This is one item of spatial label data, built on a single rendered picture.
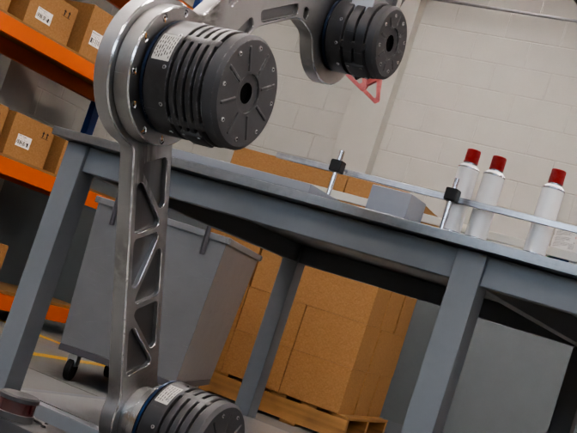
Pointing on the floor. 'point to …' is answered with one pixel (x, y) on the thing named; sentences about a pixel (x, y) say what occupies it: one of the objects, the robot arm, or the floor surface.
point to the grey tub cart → (202, 264)
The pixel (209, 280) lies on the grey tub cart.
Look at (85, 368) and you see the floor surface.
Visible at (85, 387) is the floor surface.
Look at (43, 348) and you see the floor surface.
